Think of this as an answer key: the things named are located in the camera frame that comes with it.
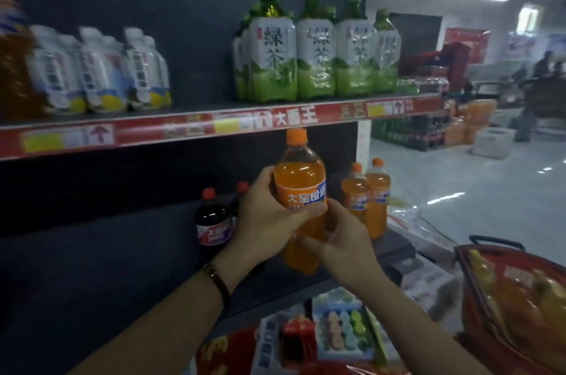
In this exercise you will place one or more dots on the person's right hand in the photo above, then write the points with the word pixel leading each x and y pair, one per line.
pixel 349 255

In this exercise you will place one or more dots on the person's left hand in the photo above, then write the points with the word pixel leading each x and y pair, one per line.
pixel 261 233

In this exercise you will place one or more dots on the large dark soda bottle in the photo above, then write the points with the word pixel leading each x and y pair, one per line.
pixel 239 207
pixel 212 220

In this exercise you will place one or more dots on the large orange soda bottle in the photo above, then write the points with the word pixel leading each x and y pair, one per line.
pixel 13 78
pixel 356 198
pixel 379 211
pixel 298 180

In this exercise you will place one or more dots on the dark grey metal shelf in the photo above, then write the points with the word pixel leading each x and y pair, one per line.
pixel 110 255

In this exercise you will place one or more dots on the row of large tea bottles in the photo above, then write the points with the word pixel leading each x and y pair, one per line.
pixel 272 56

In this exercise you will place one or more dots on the pile of yellow juice bottles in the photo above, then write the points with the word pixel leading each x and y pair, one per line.
pixel 522 299

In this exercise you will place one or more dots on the cluster of white drink bottles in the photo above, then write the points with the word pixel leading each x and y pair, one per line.
pixel 101 78

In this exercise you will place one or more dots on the person's right forearm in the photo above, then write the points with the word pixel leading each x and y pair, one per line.
pixel 420 335

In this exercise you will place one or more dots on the person's left forearm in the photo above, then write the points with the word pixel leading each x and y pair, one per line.
pixel 155 335

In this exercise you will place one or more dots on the red shelf price strip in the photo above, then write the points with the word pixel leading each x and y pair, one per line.
pixel 146 127

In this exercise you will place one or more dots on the flat white red carton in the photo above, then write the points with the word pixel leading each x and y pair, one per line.
pixel 420 229

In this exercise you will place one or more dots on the blue pack of coloured sponges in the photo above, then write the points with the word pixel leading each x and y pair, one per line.
pixel 340 330

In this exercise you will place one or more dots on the white carton box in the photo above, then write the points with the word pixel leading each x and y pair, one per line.
pixel 429 286

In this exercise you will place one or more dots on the small red pack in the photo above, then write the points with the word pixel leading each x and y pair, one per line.
pixel 298 339

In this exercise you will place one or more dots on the crumpled white blue packet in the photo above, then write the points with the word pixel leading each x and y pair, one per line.
pixel 269 348

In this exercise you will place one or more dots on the red gold-flower packet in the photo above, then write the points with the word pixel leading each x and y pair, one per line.
pixel 225 352

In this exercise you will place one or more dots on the stack of drink bottle packs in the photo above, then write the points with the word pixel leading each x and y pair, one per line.
pixel 407 131

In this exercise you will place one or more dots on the red plastic basket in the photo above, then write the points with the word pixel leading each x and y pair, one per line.
pixel 468 321

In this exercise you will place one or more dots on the white plastic crate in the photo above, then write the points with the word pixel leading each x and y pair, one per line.
pixel 493 145

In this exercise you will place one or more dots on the stack of orange drink packs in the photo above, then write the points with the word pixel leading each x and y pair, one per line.
pixel 477 114

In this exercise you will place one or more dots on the stack of red baskets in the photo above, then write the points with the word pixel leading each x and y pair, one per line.
pixel 455 65

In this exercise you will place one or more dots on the dark double door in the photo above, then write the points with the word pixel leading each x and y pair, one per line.
pixel 415 34

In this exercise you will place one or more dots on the small window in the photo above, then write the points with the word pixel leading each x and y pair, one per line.
pixel 528 20

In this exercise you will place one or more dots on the red wall poster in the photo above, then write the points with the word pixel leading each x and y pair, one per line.
pixel 468 41

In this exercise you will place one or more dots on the blue wall poster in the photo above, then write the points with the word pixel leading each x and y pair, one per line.
pixel 517 45

